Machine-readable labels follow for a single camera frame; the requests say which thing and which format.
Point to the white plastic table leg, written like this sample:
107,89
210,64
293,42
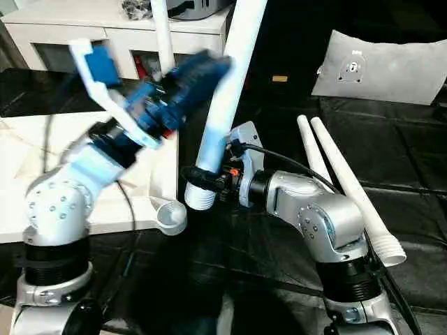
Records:
356,188
314,150
162,38
230,84

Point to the white plastic table top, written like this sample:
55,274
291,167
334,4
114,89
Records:
28,181

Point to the cluster of small bottles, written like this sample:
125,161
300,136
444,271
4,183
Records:
145,66

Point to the grey bag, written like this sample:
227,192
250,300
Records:
199,7

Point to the black cabinet with yellow label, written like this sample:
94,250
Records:
286,42

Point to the black work mat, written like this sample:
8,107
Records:
265,286

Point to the white cabinet with glass doors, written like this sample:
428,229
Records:
63,28

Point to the white cushion with badge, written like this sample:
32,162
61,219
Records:
384,66

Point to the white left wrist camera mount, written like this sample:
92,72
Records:
105,77

